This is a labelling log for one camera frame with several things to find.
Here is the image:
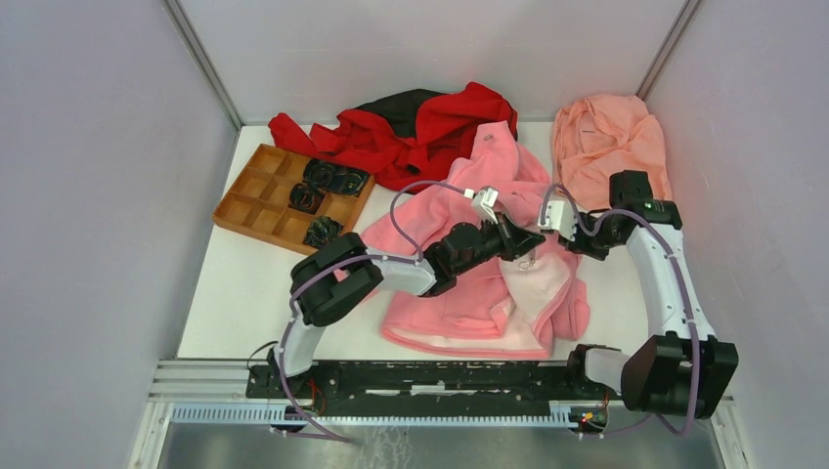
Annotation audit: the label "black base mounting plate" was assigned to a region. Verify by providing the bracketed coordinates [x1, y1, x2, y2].
[245, 360, 621, 417]

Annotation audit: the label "rolled tie orange pattern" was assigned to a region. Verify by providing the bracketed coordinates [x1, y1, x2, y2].
[288, 183, 327, 214]

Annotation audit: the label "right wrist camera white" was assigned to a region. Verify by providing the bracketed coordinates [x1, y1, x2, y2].
[537, 197, 578, 241]

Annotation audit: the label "aluminium rail frame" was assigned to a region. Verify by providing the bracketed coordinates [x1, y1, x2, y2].
[128, 360, 751, 468]

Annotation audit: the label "rolled tie green leaves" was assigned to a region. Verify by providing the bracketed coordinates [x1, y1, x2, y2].
[302, 216, 343, 249]

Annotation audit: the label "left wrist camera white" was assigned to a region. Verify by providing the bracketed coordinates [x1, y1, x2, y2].
[462, 186, 500, 225]

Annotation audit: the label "red and black jacket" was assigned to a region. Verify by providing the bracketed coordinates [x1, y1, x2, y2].
[268, 82, 518, 191]

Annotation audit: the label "pink jacket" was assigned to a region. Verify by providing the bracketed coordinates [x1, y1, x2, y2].
[361, 122, 590, 360]

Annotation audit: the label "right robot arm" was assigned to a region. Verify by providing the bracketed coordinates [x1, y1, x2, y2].
[559, 170, 739, 419]

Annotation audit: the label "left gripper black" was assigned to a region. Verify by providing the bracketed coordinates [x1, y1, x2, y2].
[453, 210, 544, 276]

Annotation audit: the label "rolled tie yellow pattern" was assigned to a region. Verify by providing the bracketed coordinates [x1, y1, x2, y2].
[303, 158, 370, 196]

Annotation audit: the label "peach orange garment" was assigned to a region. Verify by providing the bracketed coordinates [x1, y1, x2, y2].
[551, 94, 674, 210]

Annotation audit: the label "wooden compartment tray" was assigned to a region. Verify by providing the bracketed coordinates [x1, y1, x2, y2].
[212, 144, 374, 254]

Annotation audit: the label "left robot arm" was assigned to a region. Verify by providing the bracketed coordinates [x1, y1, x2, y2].
[268, 214, 545, 398]

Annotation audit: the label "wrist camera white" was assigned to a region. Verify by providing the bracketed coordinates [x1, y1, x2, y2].
[462, 186, 500, 225]
[537, 197, 578, 241]

